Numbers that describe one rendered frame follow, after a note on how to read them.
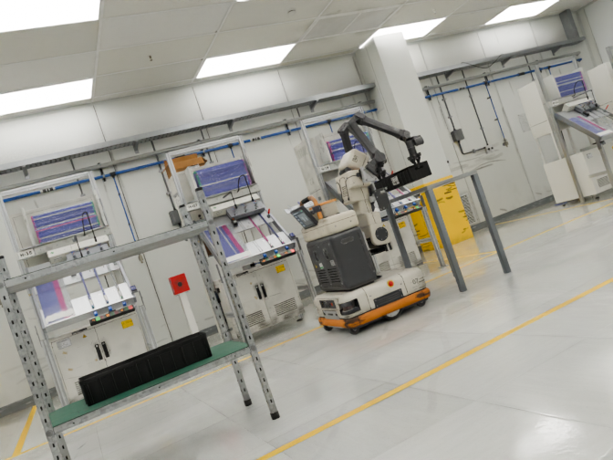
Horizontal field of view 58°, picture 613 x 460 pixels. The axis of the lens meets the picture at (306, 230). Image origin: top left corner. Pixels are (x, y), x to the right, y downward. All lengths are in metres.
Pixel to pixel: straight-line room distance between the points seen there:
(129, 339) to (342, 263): 2.04
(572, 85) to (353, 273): 5.31
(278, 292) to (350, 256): 1.57
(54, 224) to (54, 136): 1.95
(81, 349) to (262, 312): 1.56
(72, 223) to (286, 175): 3.11
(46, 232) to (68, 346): 0.97
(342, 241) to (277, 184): 3.47
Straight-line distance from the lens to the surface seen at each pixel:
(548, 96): 8.26
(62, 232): 5.12
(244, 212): 5.27
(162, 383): 2.49
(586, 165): 7.98
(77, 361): 4.94
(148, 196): 6.76
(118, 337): 4.94
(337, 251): 3.78
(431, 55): 9.05
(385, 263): 5.76
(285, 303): 5.26
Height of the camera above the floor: 0.73
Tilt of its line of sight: 1 degrees up
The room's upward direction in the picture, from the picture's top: 19 degrees counter-clockwise
